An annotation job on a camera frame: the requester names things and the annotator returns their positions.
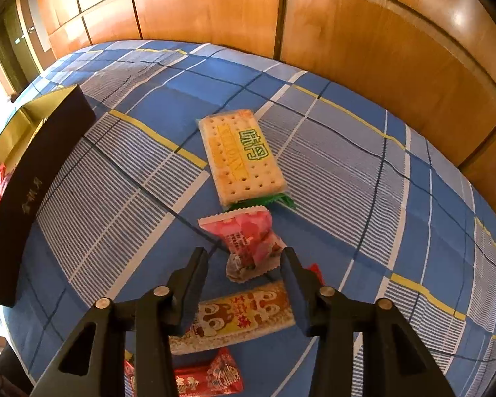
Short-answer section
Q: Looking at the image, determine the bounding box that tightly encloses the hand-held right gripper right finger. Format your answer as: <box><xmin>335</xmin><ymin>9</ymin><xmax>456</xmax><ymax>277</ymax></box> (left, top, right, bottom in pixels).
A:
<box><xmin>279</xmin><ymin>247</ymin><xmax>455</xmax><ymax>397</ymax></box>

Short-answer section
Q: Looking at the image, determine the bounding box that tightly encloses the red packet with gold print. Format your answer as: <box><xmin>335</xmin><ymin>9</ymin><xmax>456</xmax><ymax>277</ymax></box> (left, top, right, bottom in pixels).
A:
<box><xmin>124</xmin><ymin>347</ymin><xmax>245</xmax><ymax>397</ymax></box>

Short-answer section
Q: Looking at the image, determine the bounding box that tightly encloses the wooden wardrobe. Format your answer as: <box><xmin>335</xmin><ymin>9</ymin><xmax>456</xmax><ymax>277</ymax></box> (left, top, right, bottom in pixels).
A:
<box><xmin>8</xmin><ymin>0</ymin><xmax>496</xmax><ymax>183</ymax></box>

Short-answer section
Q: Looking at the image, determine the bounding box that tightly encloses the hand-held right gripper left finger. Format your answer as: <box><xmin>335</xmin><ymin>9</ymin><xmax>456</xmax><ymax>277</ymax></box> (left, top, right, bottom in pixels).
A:
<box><xmin>31</xmin><ymin>247</ymin><xmax>209</xmax><ymax>397</ymax></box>

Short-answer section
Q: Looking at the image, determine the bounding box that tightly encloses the wooden door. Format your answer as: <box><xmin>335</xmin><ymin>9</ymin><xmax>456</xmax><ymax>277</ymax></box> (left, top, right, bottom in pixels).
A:
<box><xmin>0</xmin><ymin>0</ymin><xmax>46</xmax><ymax>104</ymax></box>

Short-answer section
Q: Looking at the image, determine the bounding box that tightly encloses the pink candy packet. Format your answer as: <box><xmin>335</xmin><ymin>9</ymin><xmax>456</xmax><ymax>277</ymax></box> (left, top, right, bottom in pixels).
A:
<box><xmin>197</xmin><ymin>209</ymin><xmax>282</xmax><ymax>284</ymax></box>

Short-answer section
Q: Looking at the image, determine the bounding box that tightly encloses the black box with gold interior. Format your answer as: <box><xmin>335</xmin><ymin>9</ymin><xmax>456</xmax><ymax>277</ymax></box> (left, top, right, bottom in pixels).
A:
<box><xmin>0</xmin><ymin>85</ymin><xmax>97</xmax><ymax>309</ymax></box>

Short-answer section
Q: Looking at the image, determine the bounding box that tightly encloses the cracker packet with green ends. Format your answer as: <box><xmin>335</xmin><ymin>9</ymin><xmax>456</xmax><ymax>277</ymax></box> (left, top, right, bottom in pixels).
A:
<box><xmin>196</xmin><ymin>108</ymin><xmax>296</xmax><ymax>211</ymax></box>

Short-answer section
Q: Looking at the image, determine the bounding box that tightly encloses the rice bar packet squirrel print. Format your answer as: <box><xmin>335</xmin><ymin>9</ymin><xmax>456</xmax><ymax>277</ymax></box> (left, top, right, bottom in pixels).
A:
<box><xmin>167</xmin><ymin>264</ymin><xmax>324</xmax><ymax>355</ymax></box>

